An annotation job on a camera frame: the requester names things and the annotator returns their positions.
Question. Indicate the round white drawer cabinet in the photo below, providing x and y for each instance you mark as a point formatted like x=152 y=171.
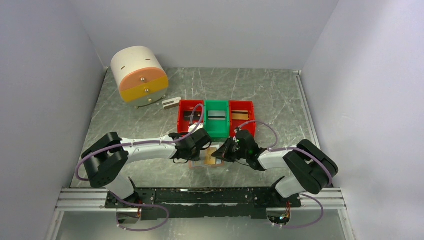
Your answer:
x=139 y=76

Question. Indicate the gold credit card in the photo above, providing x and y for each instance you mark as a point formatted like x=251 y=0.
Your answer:
x=242 y=115

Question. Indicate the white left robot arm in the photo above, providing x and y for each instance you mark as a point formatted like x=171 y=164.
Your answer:
x=105 y=159

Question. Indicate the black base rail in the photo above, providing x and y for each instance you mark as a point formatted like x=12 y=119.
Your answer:
x=155 y=203

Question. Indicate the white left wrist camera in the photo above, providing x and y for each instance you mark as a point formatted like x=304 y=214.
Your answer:
x=195 y=127

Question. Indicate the small white grey block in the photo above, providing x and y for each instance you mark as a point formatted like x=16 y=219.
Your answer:
x=171 y=103

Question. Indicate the red bin with black card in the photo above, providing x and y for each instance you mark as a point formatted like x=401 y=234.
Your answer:
x=187 y=105

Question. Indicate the green plastic bin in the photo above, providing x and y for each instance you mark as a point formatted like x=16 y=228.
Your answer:
x=217 y=129

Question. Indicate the black credit card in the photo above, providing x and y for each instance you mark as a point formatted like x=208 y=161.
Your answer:
x=187 y=116

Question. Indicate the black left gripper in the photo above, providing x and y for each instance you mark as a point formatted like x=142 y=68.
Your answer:
x=195 y=157

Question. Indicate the tan leather card holder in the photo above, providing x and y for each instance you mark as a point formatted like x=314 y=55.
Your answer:
x=201 y=164

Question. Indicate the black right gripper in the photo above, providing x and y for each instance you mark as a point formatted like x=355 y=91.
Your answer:
x=224 y=152

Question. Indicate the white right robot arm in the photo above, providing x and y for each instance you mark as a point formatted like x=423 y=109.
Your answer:
x=311 y=169

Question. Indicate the silver credit card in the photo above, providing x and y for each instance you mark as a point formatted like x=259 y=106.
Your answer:
x=216 y=115

